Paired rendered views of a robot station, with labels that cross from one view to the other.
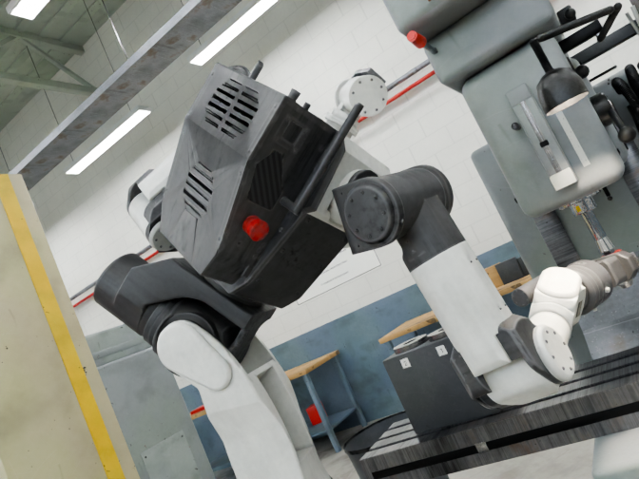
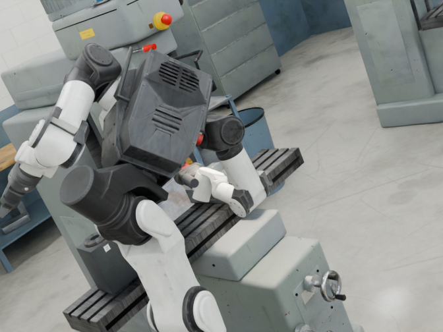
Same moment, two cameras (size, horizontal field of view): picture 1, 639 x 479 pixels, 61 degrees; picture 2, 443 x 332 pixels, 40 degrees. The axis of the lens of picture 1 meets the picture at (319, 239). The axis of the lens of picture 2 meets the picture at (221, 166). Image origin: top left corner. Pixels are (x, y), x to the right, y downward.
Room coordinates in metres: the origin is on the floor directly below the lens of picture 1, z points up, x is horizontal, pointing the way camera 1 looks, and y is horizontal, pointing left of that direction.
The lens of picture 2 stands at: (0.12, 1.60, 1.94)
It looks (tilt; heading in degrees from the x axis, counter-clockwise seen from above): 19 degrees down; 292
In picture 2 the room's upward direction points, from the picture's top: 23 degrees counter-clockwise
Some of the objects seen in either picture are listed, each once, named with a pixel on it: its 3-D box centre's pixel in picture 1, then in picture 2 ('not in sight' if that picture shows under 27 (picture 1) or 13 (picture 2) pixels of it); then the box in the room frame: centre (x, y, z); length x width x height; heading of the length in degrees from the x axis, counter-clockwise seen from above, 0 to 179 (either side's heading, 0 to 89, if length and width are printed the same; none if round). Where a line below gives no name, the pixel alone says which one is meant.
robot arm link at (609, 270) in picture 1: (593, 279); (192, 176); (1.07, -0.44, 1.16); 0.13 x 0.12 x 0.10; 37
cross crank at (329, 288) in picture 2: not in sight; (323, 284); (0.68, -0.28, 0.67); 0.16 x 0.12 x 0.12; 152
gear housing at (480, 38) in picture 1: (500, 47); (126, 53); (1.16, -0.54, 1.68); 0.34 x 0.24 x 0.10; 152
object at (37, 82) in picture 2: not in sight; (68, 73); (1.56, -0.76, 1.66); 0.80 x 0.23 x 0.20; 152
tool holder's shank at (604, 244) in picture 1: (595, 229); not in sight; (1.12, -0.52, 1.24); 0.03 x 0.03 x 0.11
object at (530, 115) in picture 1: (541, 137); not in sight; (1.03, -0.47, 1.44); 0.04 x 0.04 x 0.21; 62
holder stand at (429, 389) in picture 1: (445, 373); (117, 252); (1.33, -0.14, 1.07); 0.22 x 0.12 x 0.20; 56
